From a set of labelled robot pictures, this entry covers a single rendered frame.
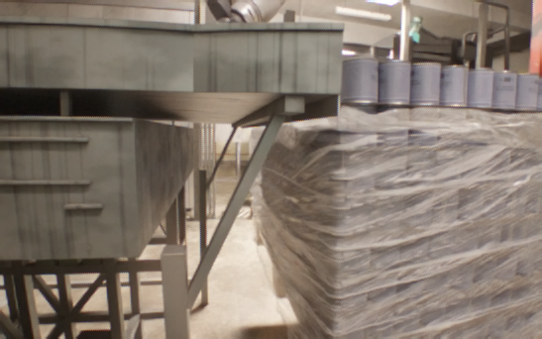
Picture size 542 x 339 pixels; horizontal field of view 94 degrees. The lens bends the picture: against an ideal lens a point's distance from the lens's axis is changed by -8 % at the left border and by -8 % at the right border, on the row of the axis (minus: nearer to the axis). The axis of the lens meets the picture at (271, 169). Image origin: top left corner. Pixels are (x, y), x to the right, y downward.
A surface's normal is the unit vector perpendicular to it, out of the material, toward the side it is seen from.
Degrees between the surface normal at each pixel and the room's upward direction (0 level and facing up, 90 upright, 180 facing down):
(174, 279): 90
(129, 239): 90
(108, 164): 90
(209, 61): 90
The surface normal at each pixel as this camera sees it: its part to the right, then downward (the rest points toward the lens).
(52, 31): 0.19, 0.13
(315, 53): -0.09, 0.13
